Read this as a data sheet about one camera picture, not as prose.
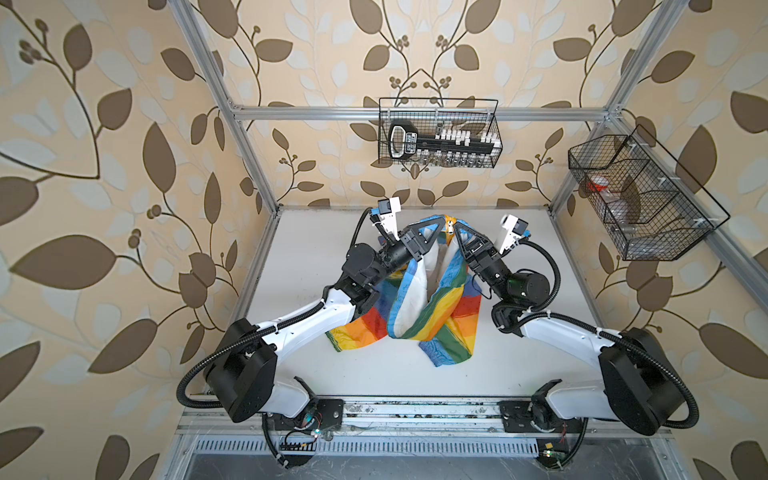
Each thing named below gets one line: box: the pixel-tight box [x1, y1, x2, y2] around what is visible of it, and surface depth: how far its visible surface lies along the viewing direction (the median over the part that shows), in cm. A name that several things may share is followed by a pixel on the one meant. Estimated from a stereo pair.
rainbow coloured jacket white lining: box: [327, 215, 483, 367], surface depth 79 cm
